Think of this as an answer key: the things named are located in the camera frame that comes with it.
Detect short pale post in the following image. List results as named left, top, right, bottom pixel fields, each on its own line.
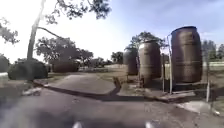
left=205, top=79, right=212, bottom=103

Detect pale thin pole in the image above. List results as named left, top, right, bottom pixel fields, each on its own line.
left=165, top=34, right=174, bottom=95

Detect tall leaning tree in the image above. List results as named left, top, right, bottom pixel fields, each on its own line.
left=25, top=0, right=112, bottom=62

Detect distant trees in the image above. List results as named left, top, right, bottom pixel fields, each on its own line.
left=200, top=39, right=224, bottom=62

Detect grey concrete path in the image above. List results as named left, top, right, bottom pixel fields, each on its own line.
left=0, top=73, right=224, bottom=128

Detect robot's own part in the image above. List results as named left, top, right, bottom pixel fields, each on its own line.
left=72, top=121, right=83, bottom=128

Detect large brown water tank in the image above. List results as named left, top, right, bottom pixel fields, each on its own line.
left=170, top=25, right=203, bottom=84

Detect broad dark tree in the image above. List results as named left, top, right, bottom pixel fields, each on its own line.
left=34, top=36, right=95, bottom=66

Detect tree behind tanks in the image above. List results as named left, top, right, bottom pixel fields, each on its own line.
left=124, top=30, right=169, bottom=51

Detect round dark bush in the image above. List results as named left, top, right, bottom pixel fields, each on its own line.
left=7, top=58, right=49, bottom=81

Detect small brown water tank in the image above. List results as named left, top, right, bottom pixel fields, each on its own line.
left=122, top=48, right=140, bottom=76

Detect medium brown water tank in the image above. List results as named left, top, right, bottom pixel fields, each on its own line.
left=137, top=40, right=162, bottom=81

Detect low brown bush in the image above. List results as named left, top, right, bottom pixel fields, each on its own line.
left=51, top=59, right=81, bottom=74

